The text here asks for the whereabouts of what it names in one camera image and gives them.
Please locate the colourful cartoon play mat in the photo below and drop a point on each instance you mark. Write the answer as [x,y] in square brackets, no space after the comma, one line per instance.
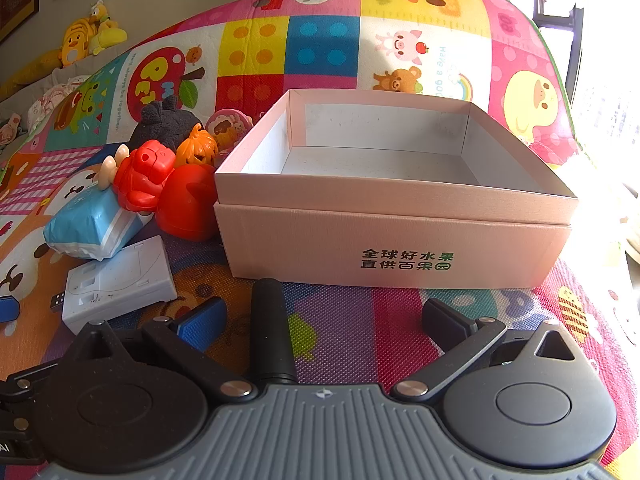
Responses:
[325,40]

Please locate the pink round cartoon toy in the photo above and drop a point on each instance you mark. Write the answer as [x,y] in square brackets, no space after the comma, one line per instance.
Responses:
[230,127]

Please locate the blue tissue pack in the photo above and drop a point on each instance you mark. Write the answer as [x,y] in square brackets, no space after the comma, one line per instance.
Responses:
[80,227]

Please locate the pink cardboard box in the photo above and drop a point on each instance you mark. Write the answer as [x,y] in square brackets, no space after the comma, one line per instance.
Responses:
[300,240]

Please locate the black antenna rod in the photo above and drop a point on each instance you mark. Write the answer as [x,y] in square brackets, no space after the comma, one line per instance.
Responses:
[269,330]

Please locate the white game console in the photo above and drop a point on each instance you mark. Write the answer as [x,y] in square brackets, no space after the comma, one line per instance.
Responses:
[115,285]

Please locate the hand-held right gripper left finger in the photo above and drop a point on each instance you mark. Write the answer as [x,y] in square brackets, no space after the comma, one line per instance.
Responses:
[202,322]

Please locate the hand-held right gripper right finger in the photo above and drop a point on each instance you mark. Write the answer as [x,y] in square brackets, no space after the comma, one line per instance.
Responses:
[445,322]

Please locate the red round plastic toy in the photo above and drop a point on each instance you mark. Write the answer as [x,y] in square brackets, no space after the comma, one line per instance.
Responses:
[187,205]

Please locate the orange plastic pumpkin toy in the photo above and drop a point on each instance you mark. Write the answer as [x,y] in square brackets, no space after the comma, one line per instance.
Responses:
[197,150]

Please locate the pale yellow plush toy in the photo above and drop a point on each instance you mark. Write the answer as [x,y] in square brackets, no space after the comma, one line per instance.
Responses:
[107,30]

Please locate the red plastic figure toy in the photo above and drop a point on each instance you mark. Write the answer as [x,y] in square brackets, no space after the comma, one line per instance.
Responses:
[142,175]

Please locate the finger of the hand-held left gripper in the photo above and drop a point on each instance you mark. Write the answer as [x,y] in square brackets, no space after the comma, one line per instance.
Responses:
[7,309]

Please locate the black plush toy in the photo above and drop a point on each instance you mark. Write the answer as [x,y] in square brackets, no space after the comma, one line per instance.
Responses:
[160,127]

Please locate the yellow duck plush toy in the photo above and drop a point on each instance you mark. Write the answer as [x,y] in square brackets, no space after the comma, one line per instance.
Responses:
[75,42]

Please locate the pile of pink-white clothes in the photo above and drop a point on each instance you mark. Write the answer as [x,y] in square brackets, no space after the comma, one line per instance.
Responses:
[55,100]

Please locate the long mustard plush toy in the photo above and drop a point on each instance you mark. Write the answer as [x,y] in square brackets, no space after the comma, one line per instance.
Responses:
[30,72]

